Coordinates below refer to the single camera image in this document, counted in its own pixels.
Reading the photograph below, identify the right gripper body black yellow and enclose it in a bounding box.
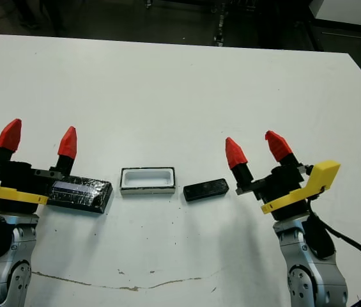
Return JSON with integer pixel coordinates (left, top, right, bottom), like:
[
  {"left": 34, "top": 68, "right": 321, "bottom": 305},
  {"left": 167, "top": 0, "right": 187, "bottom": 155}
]
[{"left": 235, "top": 161, "right": 341, "bottom": 222}]

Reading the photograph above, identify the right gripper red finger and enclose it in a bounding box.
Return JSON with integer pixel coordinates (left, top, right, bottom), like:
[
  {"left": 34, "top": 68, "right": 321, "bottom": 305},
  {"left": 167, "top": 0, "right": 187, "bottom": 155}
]
[
  {"left": 264, "top": 130, "right": 300, "bottom": 169},
  {"left": 224, "top": 137, "right": 255, "bottom": 190}
]

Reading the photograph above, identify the white cabinet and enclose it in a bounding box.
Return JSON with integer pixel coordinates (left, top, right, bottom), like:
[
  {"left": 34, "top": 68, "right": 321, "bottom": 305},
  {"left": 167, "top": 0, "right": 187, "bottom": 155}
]
[{"left": 314, "top": 0, "right": 361, "bottom": 33}]

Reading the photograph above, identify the black cable drag chain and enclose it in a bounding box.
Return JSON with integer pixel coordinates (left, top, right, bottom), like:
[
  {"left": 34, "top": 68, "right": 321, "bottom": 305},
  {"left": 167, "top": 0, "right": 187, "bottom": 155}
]
[{"left": 213, "top": 0, "right": 229, "bottom": 44}]

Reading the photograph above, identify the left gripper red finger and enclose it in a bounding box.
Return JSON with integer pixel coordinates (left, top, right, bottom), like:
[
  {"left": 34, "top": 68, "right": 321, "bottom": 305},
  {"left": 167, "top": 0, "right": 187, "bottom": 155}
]
[
  {"left": 54, "top": 125, "right": 79, "bottom": 173},
  {"left": 0, "top": 118, "right": 23, "bottom": 166}
]

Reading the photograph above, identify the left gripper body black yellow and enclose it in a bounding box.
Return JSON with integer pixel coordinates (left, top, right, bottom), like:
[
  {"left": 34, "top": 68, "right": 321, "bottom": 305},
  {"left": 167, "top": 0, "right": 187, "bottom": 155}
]
[{"left": 0, "top": 161, "right": 65, "bottom": 214}]

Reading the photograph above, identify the black glossy box lid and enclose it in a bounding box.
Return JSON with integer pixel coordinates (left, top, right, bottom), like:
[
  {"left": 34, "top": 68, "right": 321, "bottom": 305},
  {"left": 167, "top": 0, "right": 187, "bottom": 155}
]
[{"left": 47, "top": 175, "right": 114, "bottom": 216}]

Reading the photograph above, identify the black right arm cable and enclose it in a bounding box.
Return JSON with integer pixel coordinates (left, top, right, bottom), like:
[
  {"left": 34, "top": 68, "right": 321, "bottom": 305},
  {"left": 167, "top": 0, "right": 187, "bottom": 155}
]
[{"left": 307, "top": 191, "right": 361, "bottom": 307}]

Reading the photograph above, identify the white box base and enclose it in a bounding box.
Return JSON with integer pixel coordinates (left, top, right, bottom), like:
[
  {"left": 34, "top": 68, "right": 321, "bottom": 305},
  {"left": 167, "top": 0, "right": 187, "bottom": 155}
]
[{"left": 119, "top": 165, "right": 177, "bottom": 196}]

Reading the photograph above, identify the black slim camera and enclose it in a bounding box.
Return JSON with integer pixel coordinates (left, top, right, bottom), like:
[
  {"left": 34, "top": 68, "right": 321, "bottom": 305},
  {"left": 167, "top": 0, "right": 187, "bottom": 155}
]
[{"left": 182, "top": 178, "right": 229, "bottom": 203}]

